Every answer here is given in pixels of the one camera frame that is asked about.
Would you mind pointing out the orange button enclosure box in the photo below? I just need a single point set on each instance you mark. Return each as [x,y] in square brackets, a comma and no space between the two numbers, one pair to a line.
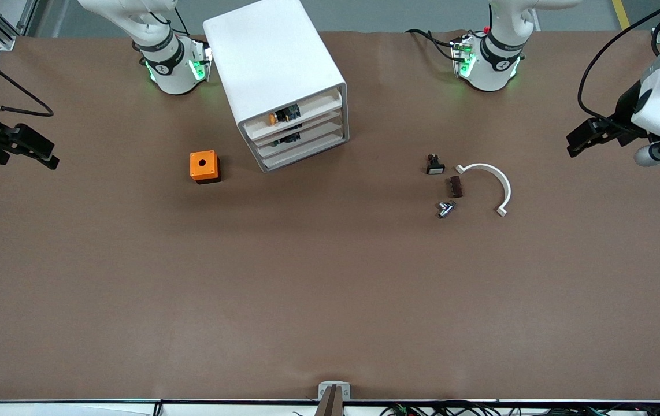
[203,165]

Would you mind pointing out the green mushroom push button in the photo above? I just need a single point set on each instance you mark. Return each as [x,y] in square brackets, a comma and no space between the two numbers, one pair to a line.
[290,140]

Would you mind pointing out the silver metal switch part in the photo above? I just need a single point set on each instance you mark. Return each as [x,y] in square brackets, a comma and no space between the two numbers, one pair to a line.
[446,208]

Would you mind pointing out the white drawer cabinet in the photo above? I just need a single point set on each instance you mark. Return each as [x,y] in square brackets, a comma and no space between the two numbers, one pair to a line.
[266,52]

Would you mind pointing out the black white square button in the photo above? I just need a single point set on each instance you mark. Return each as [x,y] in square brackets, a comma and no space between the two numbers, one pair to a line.
[435,166]

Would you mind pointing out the brown contact block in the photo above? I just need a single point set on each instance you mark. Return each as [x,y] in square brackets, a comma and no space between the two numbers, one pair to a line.
[455,186]

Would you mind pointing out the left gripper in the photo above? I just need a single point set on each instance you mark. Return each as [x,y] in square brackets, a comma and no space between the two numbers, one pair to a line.
[625,115]

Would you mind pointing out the white plastic drawer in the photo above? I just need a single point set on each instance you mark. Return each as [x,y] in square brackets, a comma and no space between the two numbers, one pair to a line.
[318,149]
[324,135]
[319,104]
[322,122]

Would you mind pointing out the yellow push button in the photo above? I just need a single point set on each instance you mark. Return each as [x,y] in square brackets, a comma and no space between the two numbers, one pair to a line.
[282,114]

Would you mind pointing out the white curved plastic arc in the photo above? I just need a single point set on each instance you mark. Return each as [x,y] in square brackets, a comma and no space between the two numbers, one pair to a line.
[502,182]

